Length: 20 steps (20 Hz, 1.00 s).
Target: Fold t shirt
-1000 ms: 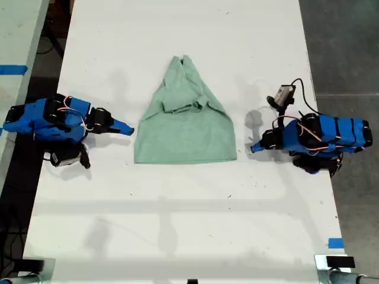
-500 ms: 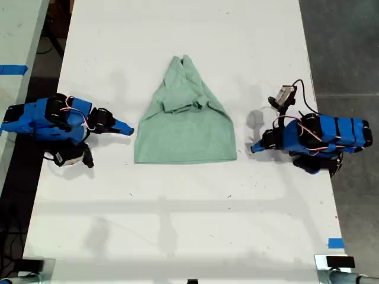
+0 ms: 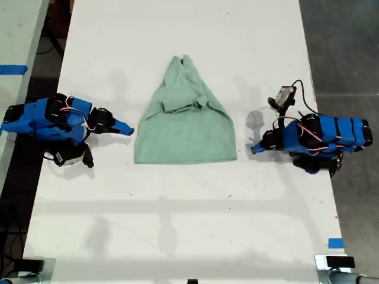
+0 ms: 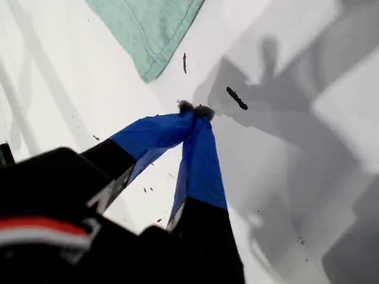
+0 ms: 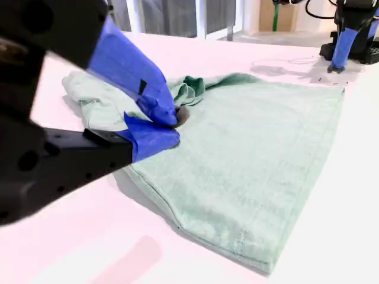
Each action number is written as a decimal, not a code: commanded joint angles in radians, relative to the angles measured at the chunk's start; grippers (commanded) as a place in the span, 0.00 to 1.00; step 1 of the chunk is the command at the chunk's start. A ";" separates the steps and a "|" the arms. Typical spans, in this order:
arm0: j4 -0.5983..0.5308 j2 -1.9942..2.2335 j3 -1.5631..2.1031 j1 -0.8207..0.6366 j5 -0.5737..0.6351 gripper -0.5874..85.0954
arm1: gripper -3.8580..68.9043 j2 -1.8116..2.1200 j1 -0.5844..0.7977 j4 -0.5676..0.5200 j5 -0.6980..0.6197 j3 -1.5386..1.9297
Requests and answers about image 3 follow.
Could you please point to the small black clip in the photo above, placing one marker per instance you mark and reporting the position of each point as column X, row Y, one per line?
column 192, row 281

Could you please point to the metal table clamp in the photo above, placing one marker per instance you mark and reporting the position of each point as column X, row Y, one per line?
column 321, row 269
column 48, row 270

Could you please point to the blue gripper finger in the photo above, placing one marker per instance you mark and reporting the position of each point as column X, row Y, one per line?
column 125, row 125
column 261, row 144
column 260, row 150
column 122, row 132

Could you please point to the white side table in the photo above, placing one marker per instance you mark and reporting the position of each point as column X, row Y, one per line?
column 17, row 59

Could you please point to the black camera box grey face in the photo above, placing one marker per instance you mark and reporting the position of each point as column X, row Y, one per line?
column 284, row 95

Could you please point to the small black box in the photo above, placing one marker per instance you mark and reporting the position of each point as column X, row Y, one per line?
column 33, row 264
column 340, row 262

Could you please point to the pale green T-shirt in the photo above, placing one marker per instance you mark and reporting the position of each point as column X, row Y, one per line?
column 183, row 136

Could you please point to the short blue tape piece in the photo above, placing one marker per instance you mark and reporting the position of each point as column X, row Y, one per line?
column 335, row 243

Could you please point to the black camera box silver label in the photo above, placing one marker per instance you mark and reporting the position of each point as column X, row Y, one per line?
column 69, row 155

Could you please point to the long blue tape strip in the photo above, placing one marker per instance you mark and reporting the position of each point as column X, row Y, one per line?
column 13, row 69

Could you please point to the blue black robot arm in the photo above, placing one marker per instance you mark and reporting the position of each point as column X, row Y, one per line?
column 331, row 133
column 44, row 118

